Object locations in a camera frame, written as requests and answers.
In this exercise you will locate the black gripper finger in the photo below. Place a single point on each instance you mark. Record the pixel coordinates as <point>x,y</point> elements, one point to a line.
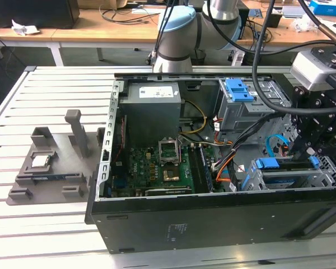
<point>324,134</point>
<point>303,123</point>

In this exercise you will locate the hard disk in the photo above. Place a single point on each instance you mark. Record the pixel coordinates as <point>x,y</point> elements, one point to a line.
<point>266,163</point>

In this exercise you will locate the metal disk bay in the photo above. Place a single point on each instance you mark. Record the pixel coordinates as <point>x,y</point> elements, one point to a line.
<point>252,173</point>

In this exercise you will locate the grey metal drive cage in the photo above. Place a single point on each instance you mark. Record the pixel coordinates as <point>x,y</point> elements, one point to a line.
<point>235,117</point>

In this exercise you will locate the blue plastic cage latch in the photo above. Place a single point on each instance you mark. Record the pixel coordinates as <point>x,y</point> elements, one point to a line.
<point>238,92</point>

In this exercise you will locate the clear plastic bag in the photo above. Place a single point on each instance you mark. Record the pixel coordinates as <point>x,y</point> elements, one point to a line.
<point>299,25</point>

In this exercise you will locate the blue carton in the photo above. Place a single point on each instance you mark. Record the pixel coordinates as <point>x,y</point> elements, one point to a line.
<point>329,7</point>

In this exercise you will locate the white power strip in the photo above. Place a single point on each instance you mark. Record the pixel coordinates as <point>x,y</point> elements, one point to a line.
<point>238,59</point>

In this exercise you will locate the silver flat tray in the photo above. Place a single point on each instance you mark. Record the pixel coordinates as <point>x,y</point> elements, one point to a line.
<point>291,11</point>

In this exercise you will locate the small black box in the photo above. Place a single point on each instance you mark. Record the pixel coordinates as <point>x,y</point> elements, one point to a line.
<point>275,20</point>

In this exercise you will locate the black RAM slot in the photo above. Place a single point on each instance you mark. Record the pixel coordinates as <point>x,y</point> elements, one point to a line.
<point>201,171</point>
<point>194,171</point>

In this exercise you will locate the black computer tower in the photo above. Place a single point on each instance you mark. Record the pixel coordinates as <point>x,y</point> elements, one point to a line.
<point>245,22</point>

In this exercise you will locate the black PC case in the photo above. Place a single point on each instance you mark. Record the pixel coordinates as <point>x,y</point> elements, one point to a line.
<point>212,224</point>

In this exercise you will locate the CPU socket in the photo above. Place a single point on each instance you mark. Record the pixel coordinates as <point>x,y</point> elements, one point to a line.
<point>171,175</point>

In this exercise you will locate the black graphics card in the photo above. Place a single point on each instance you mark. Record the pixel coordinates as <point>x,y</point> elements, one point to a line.
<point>168,192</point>

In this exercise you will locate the grey power supply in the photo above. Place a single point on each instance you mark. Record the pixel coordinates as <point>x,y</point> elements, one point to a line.
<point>148,117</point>

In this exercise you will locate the green motherboard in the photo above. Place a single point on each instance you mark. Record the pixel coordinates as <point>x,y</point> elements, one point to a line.
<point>140,168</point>

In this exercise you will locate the grey parts rack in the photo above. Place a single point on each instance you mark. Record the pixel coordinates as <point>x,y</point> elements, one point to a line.
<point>58,157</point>

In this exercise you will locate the long wooden desk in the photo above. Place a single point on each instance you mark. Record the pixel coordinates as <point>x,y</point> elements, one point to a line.
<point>72,33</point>

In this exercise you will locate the blue RAM stick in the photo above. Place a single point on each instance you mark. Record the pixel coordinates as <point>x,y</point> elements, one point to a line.
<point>53,177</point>

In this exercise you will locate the silver CPU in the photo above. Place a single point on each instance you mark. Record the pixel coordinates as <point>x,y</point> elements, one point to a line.
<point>40,161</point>

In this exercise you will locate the crumpled white paper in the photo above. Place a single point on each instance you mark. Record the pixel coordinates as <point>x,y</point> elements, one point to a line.
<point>25,29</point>

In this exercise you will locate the large black box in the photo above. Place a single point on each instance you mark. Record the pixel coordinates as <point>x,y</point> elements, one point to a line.
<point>30,14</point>

